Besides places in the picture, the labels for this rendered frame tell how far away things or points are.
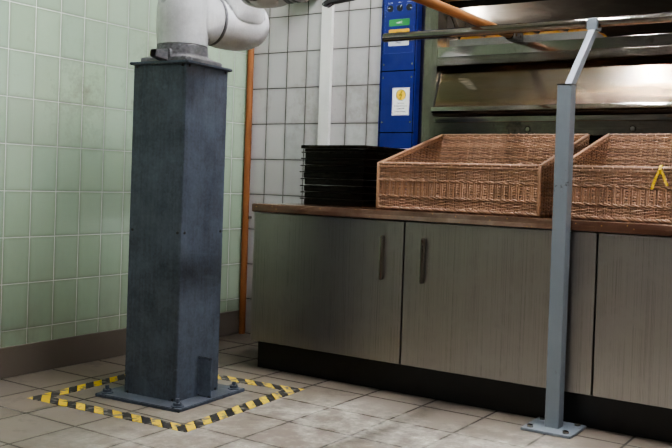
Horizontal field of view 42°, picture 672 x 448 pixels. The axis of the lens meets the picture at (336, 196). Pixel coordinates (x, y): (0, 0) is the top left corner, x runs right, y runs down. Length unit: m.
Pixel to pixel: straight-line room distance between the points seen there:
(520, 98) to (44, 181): 1.65
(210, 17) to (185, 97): 0.28
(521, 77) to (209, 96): 1.15
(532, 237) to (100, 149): 1.55
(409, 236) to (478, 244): 0.23
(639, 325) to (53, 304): 1.87
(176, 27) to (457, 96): 1.13
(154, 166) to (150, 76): 0.27
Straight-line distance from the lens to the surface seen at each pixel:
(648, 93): 3.03
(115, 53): 3.27
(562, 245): 2.47
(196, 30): 2.67
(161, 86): 2.63
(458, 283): 2.66
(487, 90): 3.23
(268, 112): 3.74
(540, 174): 2.60
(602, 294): 2.51
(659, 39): 3.06
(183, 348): 2.63
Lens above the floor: 0.66
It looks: 1 degrees down
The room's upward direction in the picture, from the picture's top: 2 degrees clockwise
